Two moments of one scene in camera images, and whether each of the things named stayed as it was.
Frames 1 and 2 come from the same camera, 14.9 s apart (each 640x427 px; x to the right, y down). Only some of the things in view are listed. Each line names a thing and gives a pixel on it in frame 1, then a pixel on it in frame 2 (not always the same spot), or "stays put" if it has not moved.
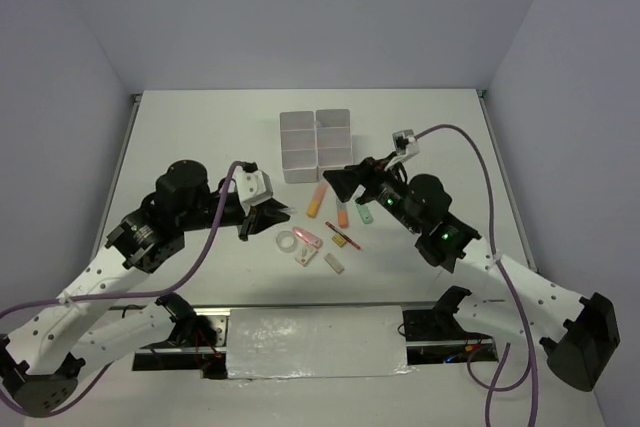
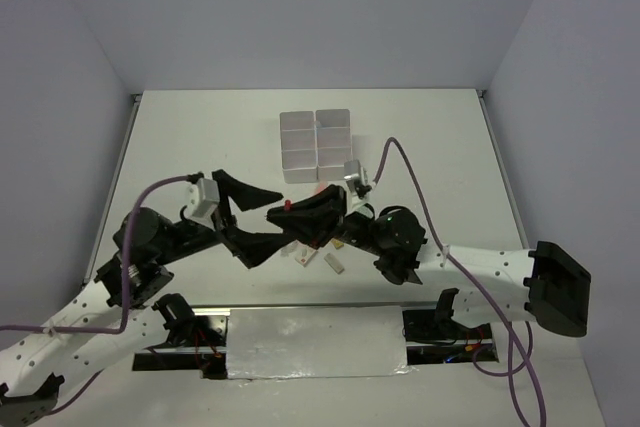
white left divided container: x=298 y=146 stays put
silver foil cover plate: x=364 y=341 stays put
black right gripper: x=368 y=174 to x=316 y=220
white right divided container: x=333 y=140 stays put
